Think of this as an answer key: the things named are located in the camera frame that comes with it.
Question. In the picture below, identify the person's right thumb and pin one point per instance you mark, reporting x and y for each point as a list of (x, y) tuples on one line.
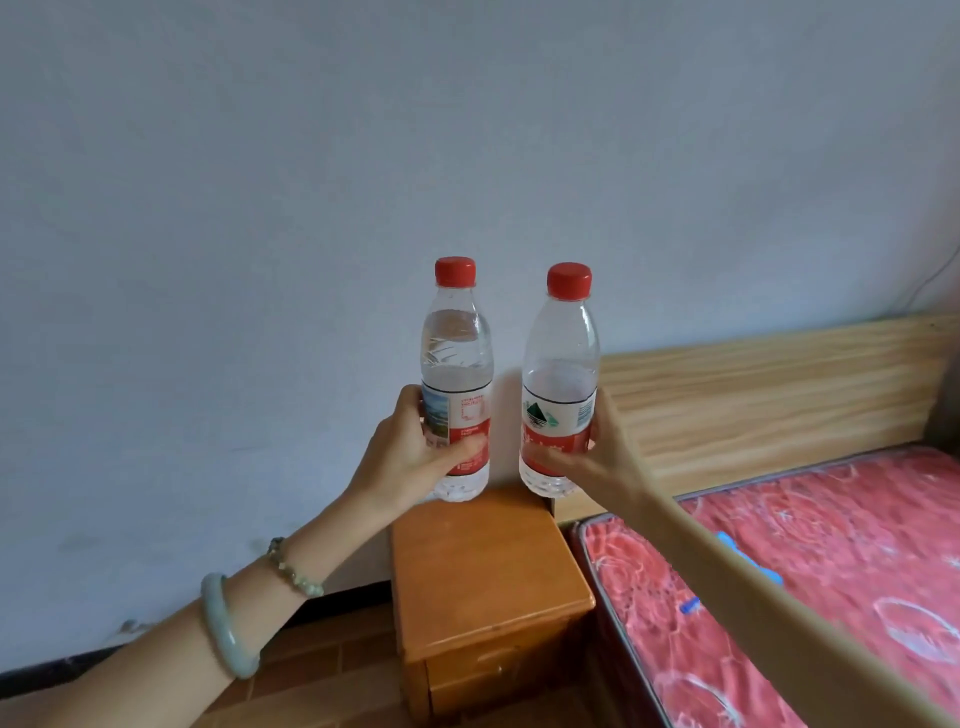
[(564, 457)]

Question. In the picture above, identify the water bottle with landscape label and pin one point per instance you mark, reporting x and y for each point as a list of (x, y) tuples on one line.
[(455, 390)]

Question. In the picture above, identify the red floral mattress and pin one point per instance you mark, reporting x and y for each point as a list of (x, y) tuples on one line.
[(795, 585)]

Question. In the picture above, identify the person's left thumb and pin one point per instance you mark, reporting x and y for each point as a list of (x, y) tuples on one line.
[(459, 452)]

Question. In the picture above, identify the person's left hand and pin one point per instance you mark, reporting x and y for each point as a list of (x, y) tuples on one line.
[(396, 457)]

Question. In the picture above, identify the person's left forearm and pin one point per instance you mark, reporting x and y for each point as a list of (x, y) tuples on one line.
[(202, 622)]

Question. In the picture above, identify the orange wooden nightstand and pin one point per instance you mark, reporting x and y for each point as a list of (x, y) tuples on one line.
[(487, 592)]

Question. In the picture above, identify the water bottle with green emblem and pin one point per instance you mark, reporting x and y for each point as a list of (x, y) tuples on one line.
[(559, 390)]

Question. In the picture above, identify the light wooden bed headboard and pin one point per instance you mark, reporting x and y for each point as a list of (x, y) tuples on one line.
[(772, 397)]

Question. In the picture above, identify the person's right forearm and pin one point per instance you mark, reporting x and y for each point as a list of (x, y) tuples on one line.
[(765, 607)]

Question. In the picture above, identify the person's right hand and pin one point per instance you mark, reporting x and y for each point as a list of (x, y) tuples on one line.
[(604, 461)]

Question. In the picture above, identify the pale green jade bangle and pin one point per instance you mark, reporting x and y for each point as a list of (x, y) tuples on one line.
[(225, 628)]

